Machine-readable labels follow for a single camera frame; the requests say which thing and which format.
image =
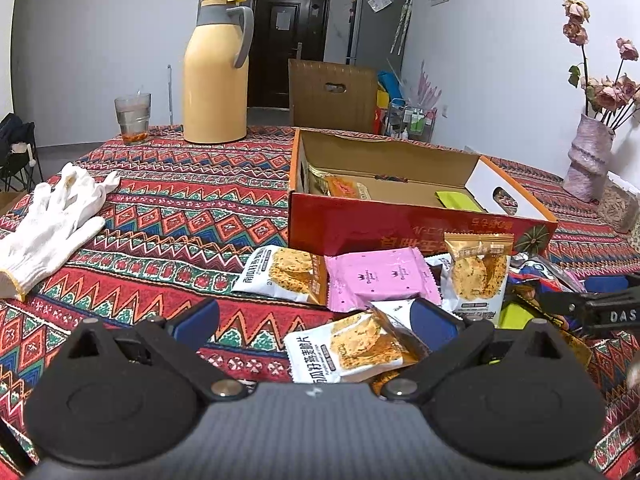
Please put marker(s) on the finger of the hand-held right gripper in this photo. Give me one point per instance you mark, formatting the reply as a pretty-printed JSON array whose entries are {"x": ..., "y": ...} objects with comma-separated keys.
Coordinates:
[{"x": 612, "y": 284}]

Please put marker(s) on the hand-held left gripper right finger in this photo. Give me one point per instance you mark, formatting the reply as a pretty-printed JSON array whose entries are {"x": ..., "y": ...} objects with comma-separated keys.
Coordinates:
[{"x": 432, "y": 320}]

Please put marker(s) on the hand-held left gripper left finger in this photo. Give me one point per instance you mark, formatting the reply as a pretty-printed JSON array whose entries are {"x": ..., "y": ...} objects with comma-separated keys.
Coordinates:
[{"x": 197, "y": 317}]

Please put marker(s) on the white cracker snack packet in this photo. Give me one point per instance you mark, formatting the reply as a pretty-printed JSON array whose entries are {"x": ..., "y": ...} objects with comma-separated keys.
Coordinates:
[
  {"x": 439, "y": 280},
  {"x": 280, "y": 272},
  {"x": 345, "y": 347}
]

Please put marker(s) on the brown cracker snack packet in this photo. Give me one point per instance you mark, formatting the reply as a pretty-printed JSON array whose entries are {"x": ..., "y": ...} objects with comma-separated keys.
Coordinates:
[{"x": 480, "y": 272}]

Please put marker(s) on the pink snack packet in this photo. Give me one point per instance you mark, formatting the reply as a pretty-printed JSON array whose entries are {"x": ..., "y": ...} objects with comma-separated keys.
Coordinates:
[{"x": 380, "y": 275}]

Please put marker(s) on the orange yellow snack packet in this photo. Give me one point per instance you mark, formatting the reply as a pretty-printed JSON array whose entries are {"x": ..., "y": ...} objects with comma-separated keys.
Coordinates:
[{"x": 575, "y": 350}]

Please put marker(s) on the green snack packet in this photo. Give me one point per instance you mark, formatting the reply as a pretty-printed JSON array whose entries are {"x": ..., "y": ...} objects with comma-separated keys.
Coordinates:
[
  {"x": 515, "y": 316},
  {"x": 460, "y": 201}
]

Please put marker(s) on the red cardboard box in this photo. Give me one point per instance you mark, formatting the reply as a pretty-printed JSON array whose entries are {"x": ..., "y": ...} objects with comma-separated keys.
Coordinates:
[{"x": 350, "y": 230}]

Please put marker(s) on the clear jar of seeds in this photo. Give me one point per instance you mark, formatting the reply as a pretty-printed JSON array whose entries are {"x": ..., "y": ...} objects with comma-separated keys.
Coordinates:
[{"x": 620, "y": 205}]

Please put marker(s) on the patterned tablecloth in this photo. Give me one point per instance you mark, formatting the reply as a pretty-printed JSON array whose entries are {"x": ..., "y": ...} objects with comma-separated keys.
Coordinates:
[{"x": 175, "y": 220}]

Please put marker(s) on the pink textured vase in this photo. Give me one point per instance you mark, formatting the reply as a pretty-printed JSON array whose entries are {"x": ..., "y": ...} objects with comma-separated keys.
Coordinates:
[{"x": 587, "y": 160}]

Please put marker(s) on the white cotton glove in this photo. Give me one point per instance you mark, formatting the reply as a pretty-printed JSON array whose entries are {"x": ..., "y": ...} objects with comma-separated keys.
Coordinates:
[{"x": 55, "y": 225}]

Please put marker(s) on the dried pink roses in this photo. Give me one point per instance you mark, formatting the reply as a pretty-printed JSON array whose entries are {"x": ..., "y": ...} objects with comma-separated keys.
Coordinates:
[{"x": 607, "y": 95}]

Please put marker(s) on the glass cup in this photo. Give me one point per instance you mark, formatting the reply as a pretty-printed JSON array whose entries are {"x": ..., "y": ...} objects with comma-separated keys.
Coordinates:
[{"x": 132, "y": 117}]

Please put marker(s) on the yellow bag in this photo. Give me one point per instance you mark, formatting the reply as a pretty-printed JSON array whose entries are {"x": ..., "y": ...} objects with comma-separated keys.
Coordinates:
[{"x": 382, "y": 99}]

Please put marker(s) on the yellow thermos jug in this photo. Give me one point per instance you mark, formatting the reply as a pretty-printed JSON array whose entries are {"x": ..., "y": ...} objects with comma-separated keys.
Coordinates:
[{"x": 215, "y": 85}]

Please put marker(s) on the pink feathery decoration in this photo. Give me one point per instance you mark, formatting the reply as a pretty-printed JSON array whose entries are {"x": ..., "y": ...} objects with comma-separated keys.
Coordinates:
[{"x": 425, "y": 85}]

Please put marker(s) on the blue bag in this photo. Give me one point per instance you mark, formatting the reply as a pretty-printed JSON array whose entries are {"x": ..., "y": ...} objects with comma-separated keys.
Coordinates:
[{"x": 390, "y": 85}]

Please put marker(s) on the folding chair with dark clothes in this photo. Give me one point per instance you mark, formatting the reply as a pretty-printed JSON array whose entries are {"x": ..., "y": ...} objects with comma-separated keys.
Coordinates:
[{"x": 15, "y": 145}]

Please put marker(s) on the dark wooden door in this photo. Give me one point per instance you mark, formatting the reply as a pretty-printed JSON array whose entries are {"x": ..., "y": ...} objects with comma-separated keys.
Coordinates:
[{"x": 285, "y": 70}]

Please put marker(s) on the grey refrigerator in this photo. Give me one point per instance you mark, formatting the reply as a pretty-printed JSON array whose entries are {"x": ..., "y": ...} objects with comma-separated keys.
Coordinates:
[{"x": 372, "y": 35}]

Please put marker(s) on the folded umbrella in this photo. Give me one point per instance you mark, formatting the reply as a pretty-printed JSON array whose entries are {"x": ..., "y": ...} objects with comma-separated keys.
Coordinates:
[{"x": 401, "y": 25}]

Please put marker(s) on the white paper notice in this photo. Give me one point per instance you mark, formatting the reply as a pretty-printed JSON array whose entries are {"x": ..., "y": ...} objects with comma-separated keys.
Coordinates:
[{"x": 283, "y": 19}]

